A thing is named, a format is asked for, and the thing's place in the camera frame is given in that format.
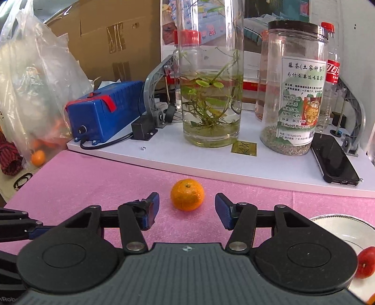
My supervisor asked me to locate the cola plastic bottle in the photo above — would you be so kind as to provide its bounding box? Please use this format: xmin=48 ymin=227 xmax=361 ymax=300
xmin=316 ymin=22 xmax=340 ymax=133

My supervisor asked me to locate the red capped clear bottle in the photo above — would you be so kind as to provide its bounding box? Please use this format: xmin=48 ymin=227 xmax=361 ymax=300
xmin=172 ymin=29 xmax=201 ymax=111

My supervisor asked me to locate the tall glass plant vase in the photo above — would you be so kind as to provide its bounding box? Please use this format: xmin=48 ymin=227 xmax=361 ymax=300
xmin=176 ymin=1 xmax=244 ymax=148

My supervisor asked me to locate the black smartphone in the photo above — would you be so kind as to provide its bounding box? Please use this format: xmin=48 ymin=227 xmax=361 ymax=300
xmin=311 ymin=133 xmax=360 ymax=186

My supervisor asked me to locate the red apple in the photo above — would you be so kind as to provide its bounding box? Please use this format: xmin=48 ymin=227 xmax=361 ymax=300
xmin=355 ymin=247 xmax=375 ymax=279

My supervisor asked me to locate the orange tangerine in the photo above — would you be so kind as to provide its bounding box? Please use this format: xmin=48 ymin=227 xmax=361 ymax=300
xmin=170 ymin=179 xmax=205 ymax=212
xmin=366 ymin=294 xmax=375 ymax=305

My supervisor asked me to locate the clear bag with fruit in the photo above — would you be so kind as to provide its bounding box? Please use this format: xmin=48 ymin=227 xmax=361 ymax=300
xmin=1 ymin=1 xmax=93 ymax=163

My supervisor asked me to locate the clear plastic labelled jar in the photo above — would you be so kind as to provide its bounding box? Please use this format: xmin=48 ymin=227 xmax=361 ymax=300
xmin=260 ymin=20 xmax=328 ymax=156

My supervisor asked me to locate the black adapter block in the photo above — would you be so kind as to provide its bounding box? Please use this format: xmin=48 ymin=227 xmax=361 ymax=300
xmin=131 ymin=115 xmax=158 ymax=141

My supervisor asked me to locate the red black knitted cloth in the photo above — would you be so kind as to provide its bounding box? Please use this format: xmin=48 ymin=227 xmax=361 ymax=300
xmin=0 ymin=131 xmax=23 ymax=176

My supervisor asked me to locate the white base board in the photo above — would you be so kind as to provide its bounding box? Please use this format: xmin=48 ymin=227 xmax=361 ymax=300
xmin=67 ymin=111 xmax=374 ymax=198

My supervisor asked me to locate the white ceramic plate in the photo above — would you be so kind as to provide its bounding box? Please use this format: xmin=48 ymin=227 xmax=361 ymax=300
xmin=310 ymin=214 xmax=375 ymax=302

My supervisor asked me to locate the blue power box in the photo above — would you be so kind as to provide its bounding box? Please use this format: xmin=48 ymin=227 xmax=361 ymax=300
xmin=65 ymin=81 xmax=146 ymax=145

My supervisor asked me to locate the gold sticker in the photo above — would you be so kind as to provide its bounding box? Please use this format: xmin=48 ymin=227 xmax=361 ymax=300
xmin=231 ymin=141 xmax=257 ymax=156

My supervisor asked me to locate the cardboard box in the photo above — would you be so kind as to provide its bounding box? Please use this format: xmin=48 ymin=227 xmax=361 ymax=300
xmin=47 ymin=0 xmax=161 ymax=81

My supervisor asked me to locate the pink floral tablecloth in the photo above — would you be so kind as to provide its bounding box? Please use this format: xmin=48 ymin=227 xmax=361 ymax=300
xmin=6 ymin=151 xmax=374 ymax=244

